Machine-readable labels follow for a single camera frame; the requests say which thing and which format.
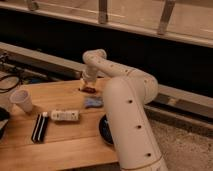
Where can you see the black and white striped box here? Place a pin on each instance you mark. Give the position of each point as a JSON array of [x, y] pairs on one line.
[[40, 127]]

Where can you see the dark red pepper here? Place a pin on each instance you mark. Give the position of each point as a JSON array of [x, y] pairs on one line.
[[88, 90]]

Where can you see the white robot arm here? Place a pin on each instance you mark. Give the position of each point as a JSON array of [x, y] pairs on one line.
[[124, 97]]

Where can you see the black round bowl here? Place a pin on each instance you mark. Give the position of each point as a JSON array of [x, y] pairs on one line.
[[105, 131]]

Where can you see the blue sponge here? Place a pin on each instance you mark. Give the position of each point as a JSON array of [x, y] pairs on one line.
[[93, 102]]

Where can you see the dark object at left edge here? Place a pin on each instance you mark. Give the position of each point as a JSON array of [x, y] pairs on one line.
[[4, 118]]

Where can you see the white plastic cup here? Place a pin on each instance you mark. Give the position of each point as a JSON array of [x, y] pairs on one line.
[[22, 99]]

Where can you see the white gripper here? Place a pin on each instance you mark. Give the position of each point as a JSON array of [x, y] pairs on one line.
[[89, 75]]

